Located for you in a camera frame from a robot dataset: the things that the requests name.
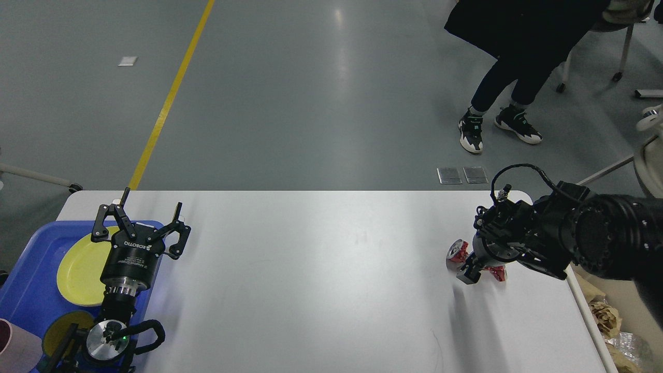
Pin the chair leg with caster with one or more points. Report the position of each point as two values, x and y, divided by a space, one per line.
30 174

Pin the beige plastic bin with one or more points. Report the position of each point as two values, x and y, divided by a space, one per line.
624 297

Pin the dark teal mug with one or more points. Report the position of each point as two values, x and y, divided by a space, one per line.
57 331

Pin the brown paper bag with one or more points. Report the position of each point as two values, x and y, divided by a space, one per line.
591 293
622 363

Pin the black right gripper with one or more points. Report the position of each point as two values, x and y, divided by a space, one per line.
485 254

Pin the red foil wrapper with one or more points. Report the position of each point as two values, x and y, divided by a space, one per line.
459 252

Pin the left metal floor plate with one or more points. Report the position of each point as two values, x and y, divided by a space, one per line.
449 176

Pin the crumpled brown paper ball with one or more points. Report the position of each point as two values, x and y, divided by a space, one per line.
607 319

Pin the yellow plate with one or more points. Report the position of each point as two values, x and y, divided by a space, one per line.
78 276

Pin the pink mug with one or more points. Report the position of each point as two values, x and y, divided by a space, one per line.
20 350

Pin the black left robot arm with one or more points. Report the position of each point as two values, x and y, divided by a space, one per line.
112 337

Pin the blue plastic tray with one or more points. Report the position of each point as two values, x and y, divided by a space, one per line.
30 298

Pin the seated person in black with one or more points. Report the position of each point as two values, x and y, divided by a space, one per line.
528 40

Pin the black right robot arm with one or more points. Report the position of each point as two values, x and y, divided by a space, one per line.
611 236

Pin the aluminium foil sheet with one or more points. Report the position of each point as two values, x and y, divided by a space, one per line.
634 348

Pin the right metal floor plate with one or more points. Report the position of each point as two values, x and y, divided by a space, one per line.
475 175

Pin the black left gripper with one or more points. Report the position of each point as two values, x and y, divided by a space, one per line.
132 261

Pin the metal floor plate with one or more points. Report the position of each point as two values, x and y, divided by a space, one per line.
475 175
449 176

